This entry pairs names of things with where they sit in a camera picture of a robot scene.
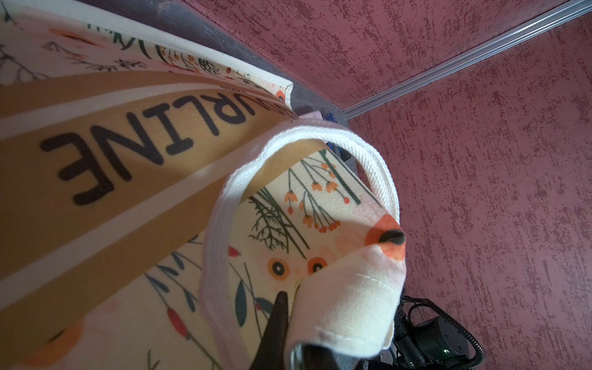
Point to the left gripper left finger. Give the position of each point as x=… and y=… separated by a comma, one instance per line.
x=270, y=354

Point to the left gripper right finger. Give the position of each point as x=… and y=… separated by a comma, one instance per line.
x=318, y=358

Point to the cream floral canvas tote bag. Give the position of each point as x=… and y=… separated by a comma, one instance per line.
x=157, y=195

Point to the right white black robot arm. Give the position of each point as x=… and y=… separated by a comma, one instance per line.
x=426, y=337

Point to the blue stapler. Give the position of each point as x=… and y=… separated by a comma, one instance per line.
x=343, y=155

